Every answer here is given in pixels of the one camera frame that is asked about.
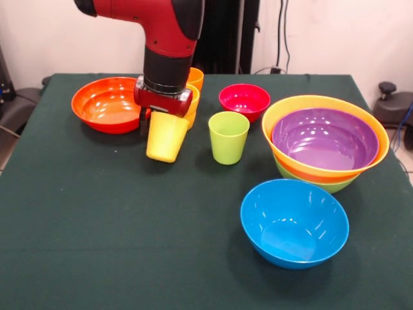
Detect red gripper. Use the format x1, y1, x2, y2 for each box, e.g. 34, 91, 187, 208
133, 76, 194, 137

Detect yellow cup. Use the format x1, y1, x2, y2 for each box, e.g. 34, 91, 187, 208
186, 83, 201, 114
145, 111, 190, 163

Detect small pink bowl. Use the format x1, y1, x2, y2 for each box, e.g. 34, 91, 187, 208
218, 83, 272, 123

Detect large orange bowl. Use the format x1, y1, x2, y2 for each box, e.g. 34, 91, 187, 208
261, 94, 390, 184

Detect purple bowl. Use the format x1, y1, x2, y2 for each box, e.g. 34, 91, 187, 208
272, 108, 379, 171

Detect red bowl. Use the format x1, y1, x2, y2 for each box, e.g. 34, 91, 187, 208
70, 76, 152, 135

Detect orange cup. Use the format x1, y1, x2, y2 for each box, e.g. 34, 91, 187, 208
186, 67, 205, 93

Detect green cup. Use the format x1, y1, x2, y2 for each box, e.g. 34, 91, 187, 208
208, 111, 251, 166

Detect dark green tablecloth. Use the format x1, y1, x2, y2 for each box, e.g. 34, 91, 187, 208
0, 73, 413, 310

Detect black equipment box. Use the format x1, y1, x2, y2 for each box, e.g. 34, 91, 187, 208
0, 45, 15, 109

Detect blue bowl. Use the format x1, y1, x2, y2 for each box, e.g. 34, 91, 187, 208
240, 179, 350, 270

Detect green bowl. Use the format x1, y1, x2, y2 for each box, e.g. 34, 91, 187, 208
273, 154, 361, 194

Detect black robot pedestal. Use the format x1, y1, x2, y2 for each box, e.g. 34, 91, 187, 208
193, 0, 261, 75

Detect black hanging cables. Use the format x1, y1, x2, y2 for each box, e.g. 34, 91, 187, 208
276, 0, 291, 74

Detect blue cable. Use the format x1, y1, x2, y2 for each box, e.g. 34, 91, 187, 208
391, 99, 413, 152

